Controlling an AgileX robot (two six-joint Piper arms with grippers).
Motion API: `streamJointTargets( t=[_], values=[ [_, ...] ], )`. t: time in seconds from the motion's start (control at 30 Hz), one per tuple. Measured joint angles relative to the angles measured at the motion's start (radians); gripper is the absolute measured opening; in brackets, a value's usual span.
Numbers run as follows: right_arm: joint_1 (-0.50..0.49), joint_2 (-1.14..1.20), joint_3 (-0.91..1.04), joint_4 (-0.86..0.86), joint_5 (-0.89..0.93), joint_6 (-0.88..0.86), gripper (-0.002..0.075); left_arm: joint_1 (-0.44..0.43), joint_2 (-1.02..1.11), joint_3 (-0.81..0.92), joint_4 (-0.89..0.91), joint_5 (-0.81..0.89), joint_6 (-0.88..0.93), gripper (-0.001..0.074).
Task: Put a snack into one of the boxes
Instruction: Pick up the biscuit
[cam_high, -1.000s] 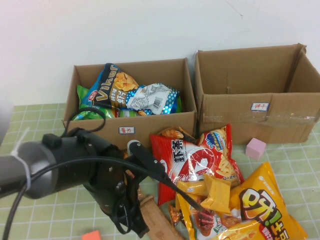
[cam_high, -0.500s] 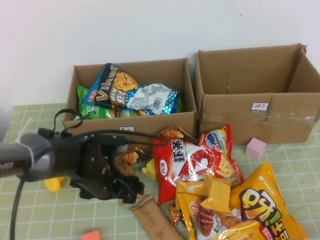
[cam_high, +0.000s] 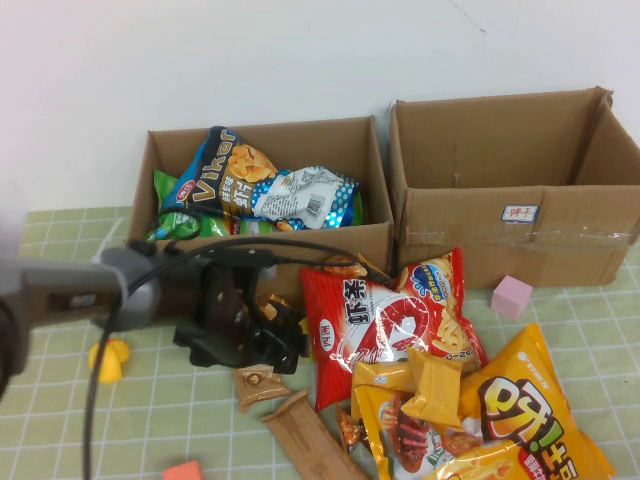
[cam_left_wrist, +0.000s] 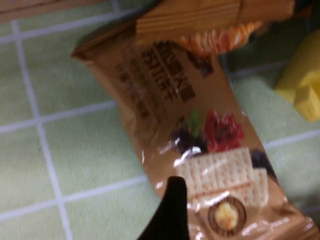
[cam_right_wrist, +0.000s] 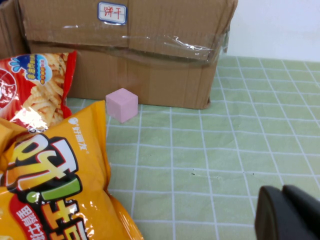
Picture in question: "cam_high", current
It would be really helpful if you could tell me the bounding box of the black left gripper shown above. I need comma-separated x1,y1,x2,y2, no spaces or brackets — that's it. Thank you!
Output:
173,264,308,377

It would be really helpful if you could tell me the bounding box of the brown wafer bar with picture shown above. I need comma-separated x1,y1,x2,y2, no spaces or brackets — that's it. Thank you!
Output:
232,364,292,414

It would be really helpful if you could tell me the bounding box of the small dark orange snack packet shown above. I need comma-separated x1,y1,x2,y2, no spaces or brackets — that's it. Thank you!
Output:
254,294,302,327
337,405,371,454

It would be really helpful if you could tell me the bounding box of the blue Vikar shrimp chips bag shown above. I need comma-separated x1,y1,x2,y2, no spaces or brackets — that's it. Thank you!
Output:
175,125,361,233

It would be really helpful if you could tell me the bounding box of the small yellow snack packet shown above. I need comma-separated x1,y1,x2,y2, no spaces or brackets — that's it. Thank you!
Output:
401,347,465,430
351,360,419,420

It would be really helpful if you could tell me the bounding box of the yellow sausage snack bag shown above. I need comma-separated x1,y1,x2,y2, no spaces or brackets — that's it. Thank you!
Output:
353,383,484,480

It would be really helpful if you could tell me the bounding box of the red shrimp strips bag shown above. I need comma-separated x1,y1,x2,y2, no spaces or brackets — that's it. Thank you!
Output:
298,267,442,411

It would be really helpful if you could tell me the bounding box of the plain brown wafer bar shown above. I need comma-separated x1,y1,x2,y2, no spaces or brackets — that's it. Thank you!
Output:
260,389,372,480

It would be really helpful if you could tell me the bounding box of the green chips bag with barcode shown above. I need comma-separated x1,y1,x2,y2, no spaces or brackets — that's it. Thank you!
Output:
219,192,365,236

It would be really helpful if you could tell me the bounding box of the yellow rubber duck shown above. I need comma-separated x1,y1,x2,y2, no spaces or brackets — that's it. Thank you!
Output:
88,337,132,385

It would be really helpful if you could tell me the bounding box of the dark orange crisps bag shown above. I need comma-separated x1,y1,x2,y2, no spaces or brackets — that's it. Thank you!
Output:
319,252,396,289

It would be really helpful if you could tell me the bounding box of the orange block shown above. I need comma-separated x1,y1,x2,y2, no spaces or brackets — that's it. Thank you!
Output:
162,459,204,480

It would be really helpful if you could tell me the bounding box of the red shrimp sticks bag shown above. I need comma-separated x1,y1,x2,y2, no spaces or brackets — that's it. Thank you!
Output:
394,247,490,374

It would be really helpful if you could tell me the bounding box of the green checkered tablecloth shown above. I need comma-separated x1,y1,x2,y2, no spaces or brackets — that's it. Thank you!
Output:
0,207,640,480

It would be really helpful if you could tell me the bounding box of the cardboard box with chips label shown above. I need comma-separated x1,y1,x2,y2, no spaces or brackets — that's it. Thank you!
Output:
124,115,396,321

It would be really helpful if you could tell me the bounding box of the large taped cardboard box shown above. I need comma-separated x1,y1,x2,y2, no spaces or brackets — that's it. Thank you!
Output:
388,87,640,291

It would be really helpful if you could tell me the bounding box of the pink cube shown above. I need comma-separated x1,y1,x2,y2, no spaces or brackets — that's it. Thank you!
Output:
490,274,534,320

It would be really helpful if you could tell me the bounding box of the large yellow chips bag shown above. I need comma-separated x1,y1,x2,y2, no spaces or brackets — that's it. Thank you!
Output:
458,322,618,480

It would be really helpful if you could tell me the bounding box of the white label blue border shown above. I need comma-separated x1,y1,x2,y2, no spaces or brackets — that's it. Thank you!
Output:
501,203,542,223

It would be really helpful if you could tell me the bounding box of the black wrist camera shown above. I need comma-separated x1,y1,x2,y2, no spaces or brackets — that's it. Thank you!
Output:
197,246,279,282

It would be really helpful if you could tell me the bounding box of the black cable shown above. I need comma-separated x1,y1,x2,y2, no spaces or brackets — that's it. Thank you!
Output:
82,238,387,480

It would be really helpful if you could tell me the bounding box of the white cable tie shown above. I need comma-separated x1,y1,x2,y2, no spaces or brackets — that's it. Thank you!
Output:
92,218,127,266

